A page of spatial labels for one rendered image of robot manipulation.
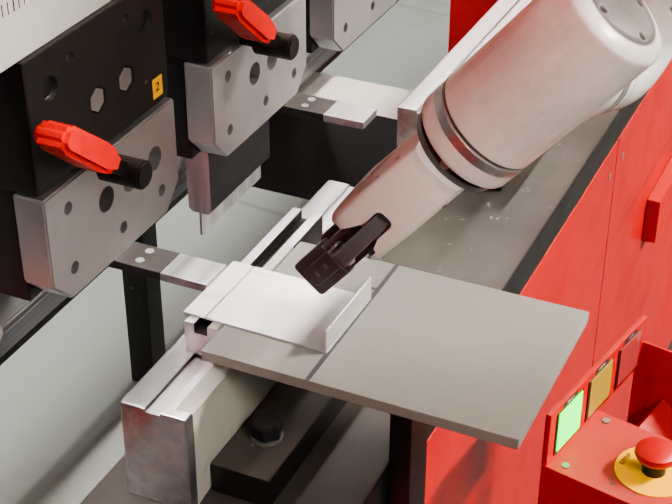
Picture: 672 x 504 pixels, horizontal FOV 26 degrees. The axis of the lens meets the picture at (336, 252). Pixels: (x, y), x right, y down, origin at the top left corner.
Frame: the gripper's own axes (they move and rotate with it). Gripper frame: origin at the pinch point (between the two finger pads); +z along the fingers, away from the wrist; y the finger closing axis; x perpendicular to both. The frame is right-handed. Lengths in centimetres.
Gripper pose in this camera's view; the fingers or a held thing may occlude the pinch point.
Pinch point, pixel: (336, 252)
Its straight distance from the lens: 114.3
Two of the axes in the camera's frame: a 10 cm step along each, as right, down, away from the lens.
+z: -5.9, 5.0, 6.4
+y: -4.2, 4.8, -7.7
